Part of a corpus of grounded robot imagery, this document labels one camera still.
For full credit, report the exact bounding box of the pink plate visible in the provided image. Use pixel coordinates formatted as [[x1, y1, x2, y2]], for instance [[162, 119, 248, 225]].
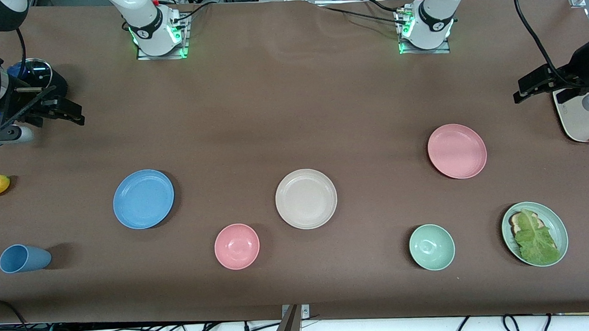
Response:
[[426, 122, 489, 181]]

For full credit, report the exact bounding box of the blue plate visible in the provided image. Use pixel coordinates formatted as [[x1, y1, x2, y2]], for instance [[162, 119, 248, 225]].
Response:
[[111, 168, 176, 231]]

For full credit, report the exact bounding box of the black pot with glass lid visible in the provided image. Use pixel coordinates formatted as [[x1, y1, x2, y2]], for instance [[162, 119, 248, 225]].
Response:
[[19, 56, 70, 114]]

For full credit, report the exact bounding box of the bottle with blue cap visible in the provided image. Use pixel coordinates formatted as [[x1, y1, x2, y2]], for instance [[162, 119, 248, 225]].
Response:
[[6, 62, 29, 82]]

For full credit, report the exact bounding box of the beige toaster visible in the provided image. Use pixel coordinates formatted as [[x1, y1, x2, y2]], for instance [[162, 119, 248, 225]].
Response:
[[553, 87, 589, 145]]

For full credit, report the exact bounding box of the toast bread slice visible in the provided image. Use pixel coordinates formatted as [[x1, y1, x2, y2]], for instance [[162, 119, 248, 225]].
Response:
[[509, 211, 544, 237]]

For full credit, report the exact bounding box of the green plate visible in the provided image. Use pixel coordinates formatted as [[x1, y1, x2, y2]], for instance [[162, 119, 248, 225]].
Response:
[[500, 200, 570, 269]]

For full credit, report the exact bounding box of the green lettuce leaf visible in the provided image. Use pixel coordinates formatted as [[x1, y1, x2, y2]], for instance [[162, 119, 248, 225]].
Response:
[[513, 207, 562, 267]]

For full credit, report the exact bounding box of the blue cup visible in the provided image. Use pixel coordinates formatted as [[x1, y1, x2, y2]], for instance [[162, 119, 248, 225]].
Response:
[[0, 243, 53, 274]]

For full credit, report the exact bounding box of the green bowl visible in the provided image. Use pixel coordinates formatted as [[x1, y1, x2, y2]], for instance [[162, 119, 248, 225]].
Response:
[[408, 223, 456, 272]]

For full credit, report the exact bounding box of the brown table cover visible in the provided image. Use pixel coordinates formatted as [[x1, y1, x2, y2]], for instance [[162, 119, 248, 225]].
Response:
[[0, 0, 589, 331]]

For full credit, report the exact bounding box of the pink bowl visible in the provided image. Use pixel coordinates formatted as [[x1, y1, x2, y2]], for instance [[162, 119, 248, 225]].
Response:
[[213, 222, 261, 271]]

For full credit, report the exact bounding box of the beige plate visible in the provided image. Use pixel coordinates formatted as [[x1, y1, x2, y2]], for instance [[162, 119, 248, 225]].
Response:
[[274, 167, 339, 232]]

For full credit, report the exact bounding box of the brown wooden beam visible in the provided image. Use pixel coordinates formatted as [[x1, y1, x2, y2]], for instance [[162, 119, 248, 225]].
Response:
[[268, 305, 302, 331]]

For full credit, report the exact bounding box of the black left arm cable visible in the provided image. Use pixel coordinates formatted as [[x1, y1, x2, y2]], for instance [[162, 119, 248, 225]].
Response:
[[513, 0, 579, 90]]

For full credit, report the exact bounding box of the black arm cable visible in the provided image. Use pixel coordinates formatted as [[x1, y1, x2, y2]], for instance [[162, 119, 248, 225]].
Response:
[[0, 28, 31, 135], [513, 0, 579, 90]]

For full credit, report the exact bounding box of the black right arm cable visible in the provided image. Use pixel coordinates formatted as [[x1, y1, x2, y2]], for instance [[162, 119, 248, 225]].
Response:
[[0, 28, 31, 135]]

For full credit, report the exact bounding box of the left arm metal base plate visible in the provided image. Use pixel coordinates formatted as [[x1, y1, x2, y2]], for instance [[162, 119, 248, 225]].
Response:
[[395, 4, 452, 56]]

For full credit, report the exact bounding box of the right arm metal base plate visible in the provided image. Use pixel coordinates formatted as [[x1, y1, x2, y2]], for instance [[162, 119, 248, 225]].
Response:
[[135, 13, 191, 61]]

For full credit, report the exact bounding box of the black right base cable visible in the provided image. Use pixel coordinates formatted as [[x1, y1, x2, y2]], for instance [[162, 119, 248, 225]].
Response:
[[169, 0, 220, 24]]

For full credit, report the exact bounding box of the black base cable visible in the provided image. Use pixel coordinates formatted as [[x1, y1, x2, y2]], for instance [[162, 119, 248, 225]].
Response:
[[316, 0, 409, 30], [169, 0, 220, 24]]

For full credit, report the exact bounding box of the black left base cable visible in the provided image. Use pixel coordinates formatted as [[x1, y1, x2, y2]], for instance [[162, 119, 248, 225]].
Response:
[[316, 0, 409, 30]]

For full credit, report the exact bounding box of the metal table bracket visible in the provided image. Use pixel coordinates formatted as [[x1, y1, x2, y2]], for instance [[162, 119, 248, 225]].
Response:
[[281, 304, 311, 320]]

